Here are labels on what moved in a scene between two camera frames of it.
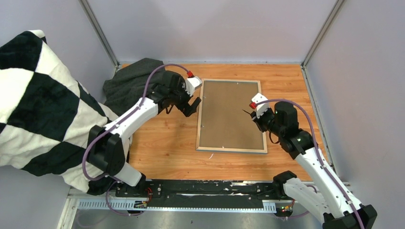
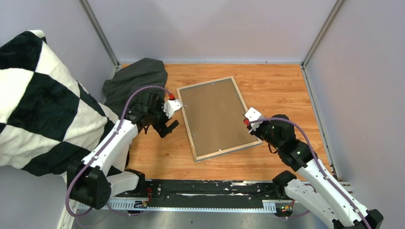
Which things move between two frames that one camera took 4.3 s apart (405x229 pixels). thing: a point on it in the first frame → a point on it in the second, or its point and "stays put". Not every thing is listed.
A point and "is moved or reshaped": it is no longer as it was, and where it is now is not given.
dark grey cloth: [126, 87] stays put
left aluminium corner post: [88, 11] stays put
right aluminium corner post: [334, 9] stays put
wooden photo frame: [225, 123] is moved or reshaped
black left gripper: [182, 88] → [162, 128]
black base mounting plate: [200, 193] stays put
